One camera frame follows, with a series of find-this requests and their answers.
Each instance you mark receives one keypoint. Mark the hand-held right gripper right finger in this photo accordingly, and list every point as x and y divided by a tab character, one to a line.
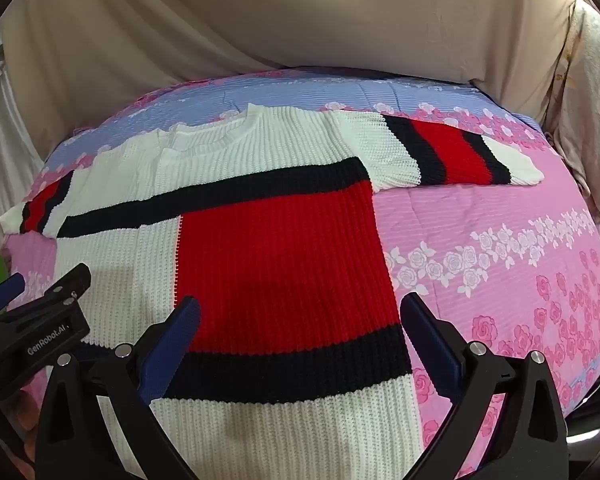
432	347

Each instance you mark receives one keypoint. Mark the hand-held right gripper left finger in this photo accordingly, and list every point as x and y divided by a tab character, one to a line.
171	344

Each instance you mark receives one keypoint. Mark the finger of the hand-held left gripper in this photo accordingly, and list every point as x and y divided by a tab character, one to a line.
6	291
70	285

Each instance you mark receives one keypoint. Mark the white red black knit sweater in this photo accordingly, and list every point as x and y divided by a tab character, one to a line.
280	260

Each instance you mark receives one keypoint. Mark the person's left hand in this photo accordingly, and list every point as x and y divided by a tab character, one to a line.
24	412

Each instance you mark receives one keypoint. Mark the pink floral bed sheet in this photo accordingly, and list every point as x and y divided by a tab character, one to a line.
480	260

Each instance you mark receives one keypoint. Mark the white curtain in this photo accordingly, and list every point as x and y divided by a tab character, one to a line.
5	160

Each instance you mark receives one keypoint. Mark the floral pillow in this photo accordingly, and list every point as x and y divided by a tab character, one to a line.
587	100

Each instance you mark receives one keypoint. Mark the beige backdrop cloth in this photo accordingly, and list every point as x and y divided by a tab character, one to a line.
280	15

